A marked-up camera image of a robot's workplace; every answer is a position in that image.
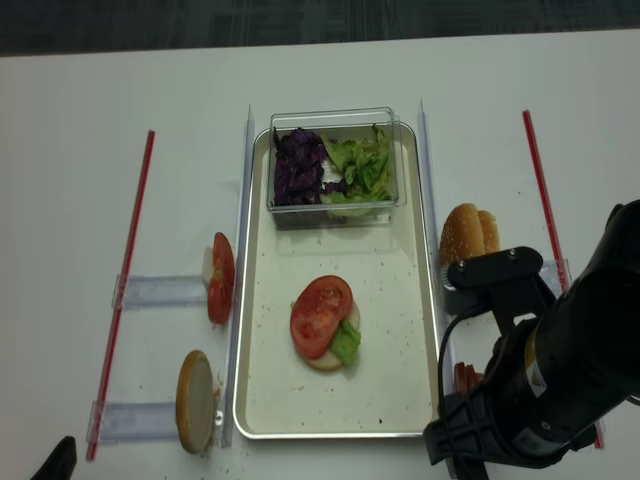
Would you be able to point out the lettuce leaf on bun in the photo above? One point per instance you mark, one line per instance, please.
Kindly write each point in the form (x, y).
(345, 343)

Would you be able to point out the clear plastic salad box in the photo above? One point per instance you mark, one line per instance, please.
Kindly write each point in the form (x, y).
(339, 125)

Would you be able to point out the tomato slice on bun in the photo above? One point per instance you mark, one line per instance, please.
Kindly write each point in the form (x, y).
(317, 314)

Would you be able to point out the purple cabbage leaves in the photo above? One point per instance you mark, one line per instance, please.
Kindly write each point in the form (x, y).
(298, 171)

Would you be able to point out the black object bottom left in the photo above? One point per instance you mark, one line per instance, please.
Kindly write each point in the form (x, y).
(61, 463)

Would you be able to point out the clear holder upper right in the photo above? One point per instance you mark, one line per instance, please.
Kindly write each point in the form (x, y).
(556, 276)

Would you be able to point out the white stopper block left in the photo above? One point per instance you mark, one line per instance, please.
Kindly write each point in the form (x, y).
(207, 270)

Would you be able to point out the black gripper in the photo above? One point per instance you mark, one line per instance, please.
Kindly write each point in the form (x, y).
(500, 421)

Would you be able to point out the white metal tray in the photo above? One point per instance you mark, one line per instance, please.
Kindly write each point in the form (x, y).
(390, 389)

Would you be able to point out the clear holder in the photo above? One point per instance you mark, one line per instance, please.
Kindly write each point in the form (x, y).
(135, 291)
(556, 276)
(114, 422)

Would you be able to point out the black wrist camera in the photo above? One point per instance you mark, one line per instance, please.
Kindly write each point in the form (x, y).
(506, 283)

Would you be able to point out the sesame bun top front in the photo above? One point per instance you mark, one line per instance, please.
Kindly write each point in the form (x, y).
(462, 236)

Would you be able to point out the stack of sausage slices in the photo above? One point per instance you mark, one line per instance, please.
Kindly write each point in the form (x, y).
(466, 378)

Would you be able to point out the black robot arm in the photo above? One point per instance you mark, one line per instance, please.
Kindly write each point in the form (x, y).
(560, 364)

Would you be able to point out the standing bun half left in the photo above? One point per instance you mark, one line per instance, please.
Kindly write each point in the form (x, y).
(195, 405)

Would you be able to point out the bottom bun on tray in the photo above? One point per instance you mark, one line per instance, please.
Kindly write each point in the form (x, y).
(328, 361)

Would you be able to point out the red strip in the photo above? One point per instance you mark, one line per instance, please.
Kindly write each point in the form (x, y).
(542, 186)
(97, 412)

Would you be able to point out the sesame bun top rear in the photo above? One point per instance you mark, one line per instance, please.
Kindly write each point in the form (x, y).
(491, 238)

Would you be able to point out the clear holder upper left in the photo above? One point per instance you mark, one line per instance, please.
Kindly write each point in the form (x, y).
(135, 291)

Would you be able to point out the sesame bun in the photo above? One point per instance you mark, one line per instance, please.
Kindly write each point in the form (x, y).
(491, 238)
(462, 236)

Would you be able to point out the clear holder lower left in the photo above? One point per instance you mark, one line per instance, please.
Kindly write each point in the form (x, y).
(114, 422)

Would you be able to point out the standing tomato slice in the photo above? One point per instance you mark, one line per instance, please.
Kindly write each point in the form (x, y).
(221, 284)

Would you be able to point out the left red strip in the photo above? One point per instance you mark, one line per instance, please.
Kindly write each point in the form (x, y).
(97, 412)

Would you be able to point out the right red strip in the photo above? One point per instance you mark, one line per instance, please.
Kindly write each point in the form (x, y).
(542, 186)

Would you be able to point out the green lettuce in box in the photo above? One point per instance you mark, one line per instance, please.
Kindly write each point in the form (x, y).
(364, 167)

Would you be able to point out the clear left long rail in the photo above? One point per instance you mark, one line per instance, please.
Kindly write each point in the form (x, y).
(226, 427)

